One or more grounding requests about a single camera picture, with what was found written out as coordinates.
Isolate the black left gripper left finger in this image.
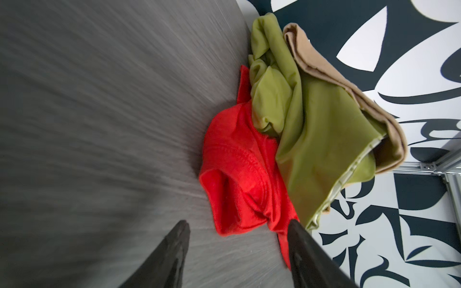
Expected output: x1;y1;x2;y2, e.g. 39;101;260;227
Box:
120;220;190;288

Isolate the green cloth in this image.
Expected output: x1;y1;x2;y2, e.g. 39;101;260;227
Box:
249;13;388;230

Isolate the tan cloth with pink flower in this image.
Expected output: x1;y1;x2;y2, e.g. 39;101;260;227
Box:
283;23;408;174

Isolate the red cloth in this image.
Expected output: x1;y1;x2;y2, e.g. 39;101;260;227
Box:
199;66;298;267

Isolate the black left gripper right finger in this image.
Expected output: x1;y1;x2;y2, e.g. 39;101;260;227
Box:
288;220;357;288

